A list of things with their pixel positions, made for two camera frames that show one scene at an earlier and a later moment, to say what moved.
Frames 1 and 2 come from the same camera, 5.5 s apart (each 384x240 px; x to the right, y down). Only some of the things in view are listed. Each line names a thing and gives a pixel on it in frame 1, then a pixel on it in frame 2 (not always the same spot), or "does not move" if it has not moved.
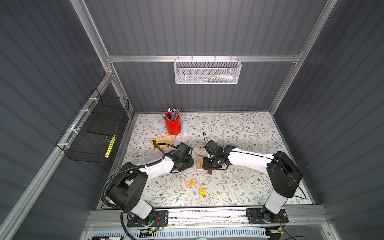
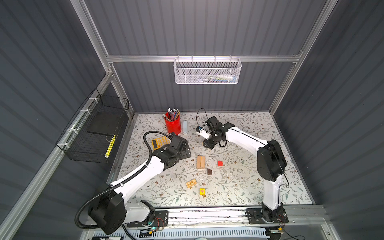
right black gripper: [205, 165] -> [207, 145]
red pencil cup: [173, 127] does not move
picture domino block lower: [190, 183] does not move
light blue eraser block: [185, 127] does not move
